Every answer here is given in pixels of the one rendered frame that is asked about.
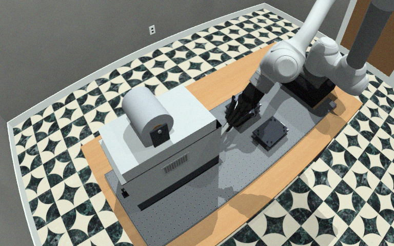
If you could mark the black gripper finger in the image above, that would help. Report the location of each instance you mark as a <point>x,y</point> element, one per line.
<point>231,113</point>
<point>236,122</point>

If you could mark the light grey cylindrical roll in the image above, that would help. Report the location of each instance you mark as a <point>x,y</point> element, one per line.
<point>145,112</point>

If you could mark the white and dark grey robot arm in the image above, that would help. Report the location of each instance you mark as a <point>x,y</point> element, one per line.
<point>286,59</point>

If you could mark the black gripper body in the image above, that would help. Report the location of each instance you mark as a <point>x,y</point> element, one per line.
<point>250,95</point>

